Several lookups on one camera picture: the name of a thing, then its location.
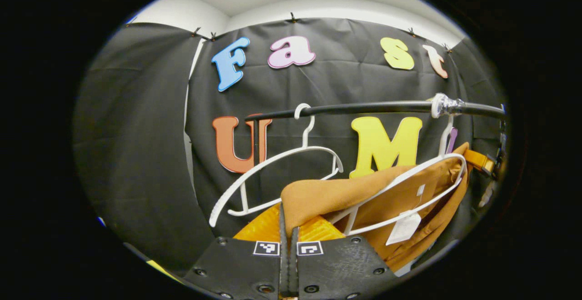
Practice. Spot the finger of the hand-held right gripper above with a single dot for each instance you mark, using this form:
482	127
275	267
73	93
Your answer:
479	161

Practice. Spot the black backdrop cloth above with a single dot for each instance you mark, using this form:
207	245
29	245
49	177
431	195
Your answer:
318	86

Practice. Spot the clear tape wad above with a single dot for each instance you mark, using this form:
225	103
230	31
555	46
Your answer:
443	105

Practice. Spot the brown shirt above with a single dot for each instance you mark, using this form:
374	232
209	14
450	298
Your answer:
318	195

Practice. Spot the white hanger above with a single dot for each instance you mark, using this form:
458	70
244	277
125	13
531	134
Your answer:
444	141
305	147

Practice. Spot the row of black clips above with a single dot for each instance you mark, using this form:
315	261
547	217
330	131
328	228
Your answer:
293	17

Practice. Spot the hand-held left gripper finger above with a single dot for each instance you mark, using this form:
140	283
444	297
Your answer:
294	268
284	263

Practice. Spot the black clothes rail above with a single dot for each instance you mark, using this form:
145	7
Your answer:
373	107

